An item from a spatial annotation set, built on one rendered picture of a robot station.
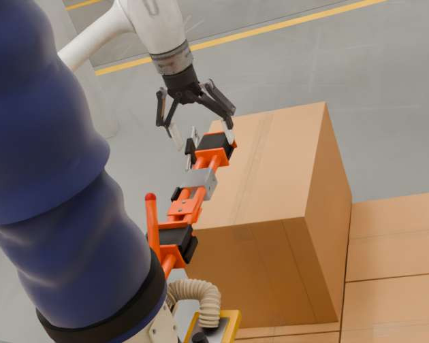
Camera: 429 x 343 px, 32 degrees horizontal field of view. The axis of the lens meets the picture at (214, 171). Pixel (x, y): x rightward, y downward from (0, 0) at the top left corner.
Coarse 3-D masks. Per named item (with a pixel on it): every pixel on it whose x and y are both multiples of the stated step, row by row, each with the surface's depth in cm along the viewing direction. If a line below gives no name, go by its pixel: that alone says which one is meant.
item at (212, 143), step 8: (208, 136) 182; (216, 136) 181; (224, 136) 180; (200, 144) 180; (208, 144) 179; (216, 144) 178; (224, 144) 178; (232, 144) 183; (200, 152) 178; (208, 152) 177; (216, 152) 176; (224, 152) 176; (208, 160) 178; (224, 160) 177
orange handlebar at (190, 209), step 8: (200, 160) 177; (216, 160) 175; (200, 168) 175; (216, 168) 174; (184, 192) 168; (200, 192) 166; (184, 200) 163; (192, 200) 163; (200, 200) 164; (176, 208) 162; (184, 208) 161; (192, 208) 160; (200, 208) 164; (176, 216) 161; (184, 216) 163; (192, 216) 159; (168, 256) 149; (168, 264) 148; (168, 272) 147
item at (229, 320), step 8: (224, 312) 149; (232, 312) 148; (240, 312) 149; (192, 320) 150; (224, 320) 146; (232, 320) 146; (240, 320) 148; (192, 328) 148; (200, 328) 146; (208, 328) 146; (216, 328) 145; (224, 328) 144; (232, 328) 144; (192, 336) 145; (200, 336) 141; (208, 336) 144; (216, 336) 143; (224, 336) 143; (232, 336) 143
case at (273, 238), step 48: (240, 144) 238; (288, 144) 229; (336, 144) 251; (240, 192) 216; (288, 192) 208; (336, 192) 240; (240, 240) 207; (288, 240) 203; (336, 240) 230; (240, 288) 218; (288, 288) 214; (336, 288) 221
